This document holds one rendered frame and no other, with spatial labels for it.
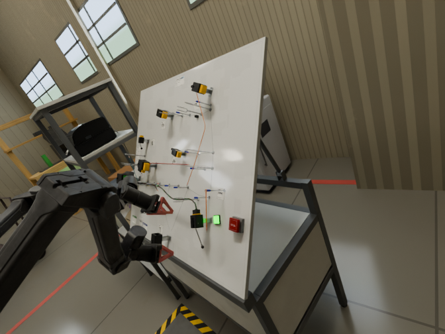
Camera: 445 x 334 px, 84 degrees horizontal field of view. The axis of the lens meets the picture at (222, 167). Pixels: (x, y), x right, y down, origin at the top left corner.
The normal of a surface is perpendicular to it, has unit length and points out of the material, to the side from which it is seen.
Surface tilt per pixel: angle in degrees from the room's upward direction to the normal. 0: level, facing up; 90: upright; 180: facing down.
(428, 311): 0
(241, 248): 53
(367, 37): 90
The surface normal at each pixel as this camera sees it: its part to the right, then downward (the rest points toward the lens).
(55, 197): -0.17, -0.22
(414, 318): -0.38, -0.84
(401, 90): -0.55, 0.55
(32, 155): 0.75, -0.03
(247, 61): -0.75, -0.06
